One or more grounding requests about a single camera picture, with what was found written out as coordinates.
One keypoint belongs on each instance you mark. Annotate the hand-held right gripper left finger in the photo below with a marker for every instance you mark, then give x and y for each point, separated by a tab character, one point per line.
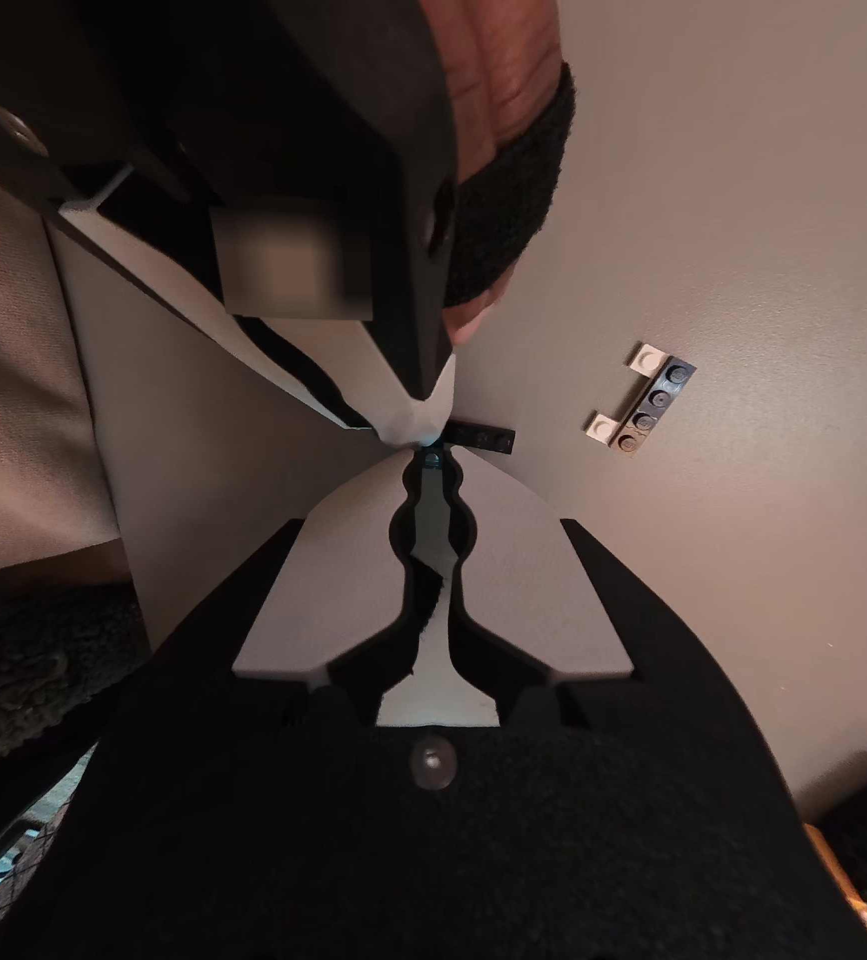
328	592

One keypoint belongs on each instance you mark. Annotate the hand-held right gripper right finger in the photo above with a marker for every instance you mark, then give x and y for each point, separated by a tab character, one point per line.
538	592

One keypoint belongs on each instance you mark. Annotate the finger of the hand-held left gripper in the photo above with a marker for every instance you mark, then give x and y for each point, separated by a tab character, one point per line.
381	375
178	277

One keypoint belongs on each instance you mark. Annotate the small black lego piece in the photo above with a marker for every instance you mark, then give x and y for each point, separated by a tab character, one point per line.
431	458

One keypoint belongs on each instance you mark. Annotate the long black lego plate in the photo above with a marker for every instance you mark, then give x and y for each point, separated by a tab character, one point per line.
487	439

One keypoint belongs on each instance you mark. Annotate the black and white lego assembly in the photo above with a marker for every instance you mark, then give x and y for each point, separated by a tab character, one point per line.
655	401

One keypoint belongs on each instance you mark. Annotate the person's left hand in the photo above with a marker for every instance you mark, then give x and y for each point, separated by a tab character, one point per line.
501	67

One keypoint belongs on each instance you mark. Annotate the beige cloth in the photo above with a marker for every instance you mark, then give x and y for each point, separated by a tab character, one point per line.
13	412

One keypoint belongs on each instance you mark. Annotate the dark fleece blanket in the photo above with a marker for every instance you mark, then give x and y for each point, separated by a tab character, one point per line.
36	667

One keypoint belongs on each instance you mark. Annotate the wooden board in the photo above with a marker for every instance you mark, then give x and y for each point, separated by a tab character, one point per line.
842	877

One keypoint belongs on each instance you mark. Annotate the dark checked fabric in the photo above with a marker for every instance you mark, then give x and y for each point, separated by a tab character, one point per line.
6	877

